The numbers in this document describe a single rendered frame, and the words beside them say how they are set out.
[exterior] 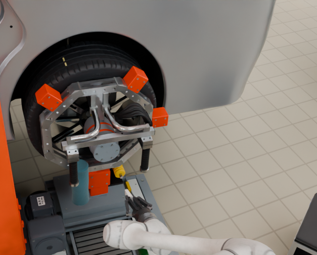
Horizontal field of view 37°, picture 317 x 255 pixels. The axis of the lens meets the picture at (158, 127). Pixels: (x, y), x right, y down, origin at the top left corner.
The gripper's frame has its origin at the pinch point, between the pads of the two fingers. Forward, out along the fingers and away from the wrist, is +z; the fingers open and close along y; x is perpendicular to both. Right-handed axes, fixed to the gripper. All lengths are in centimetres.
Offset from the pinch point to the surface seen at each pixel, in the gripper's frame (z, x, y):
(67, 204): 55, 34, 19
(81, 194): 21.8, 7.6, 17.2
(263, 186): 48, 59, -116
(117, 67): 25, -54, -7
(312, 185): 37, 62, -150
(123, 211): 45, 43, -12
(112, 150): 11.3, -19.1, 2.4
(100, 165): 31.8, 0.3, 3.1
